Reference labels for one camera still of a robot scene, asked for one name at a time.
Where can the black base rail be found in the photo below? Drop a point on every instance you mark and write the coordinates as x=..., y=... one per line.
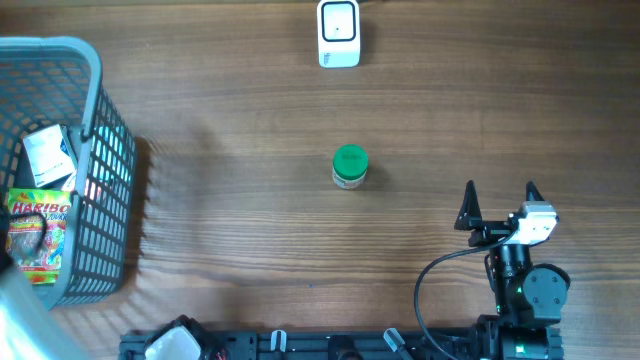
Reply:
x=185, y=338

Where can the Haribo gummy worms bag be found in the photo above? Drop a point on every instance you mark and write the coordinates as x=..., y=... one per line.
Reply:
x=37, y=232

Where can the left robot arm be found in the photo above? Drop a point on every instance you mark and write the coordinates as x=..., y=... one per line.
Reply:
x=28, y=331

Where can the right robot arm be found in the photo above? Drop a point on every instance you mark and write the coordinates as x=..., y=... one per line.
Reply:
x=529, y=298

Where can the white barcode scanner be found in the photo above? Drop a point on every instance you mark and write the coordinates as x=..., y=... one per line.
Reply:
x=338, y=33

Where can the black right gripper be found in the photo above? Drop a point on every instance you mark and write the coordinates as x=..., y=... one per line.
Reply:
x=470, y=217

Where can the white blue paper box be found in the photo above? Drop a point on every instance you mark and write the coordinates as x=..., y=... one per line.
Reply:
x=50, y=154

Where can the grey plastic mesh basket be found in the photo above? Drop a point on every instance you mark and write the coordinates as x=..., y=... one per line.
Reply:
x=58, y=81

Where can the green lid jar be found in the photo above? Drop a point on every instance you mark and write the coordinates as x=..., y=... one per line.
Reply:
x=350, y=166

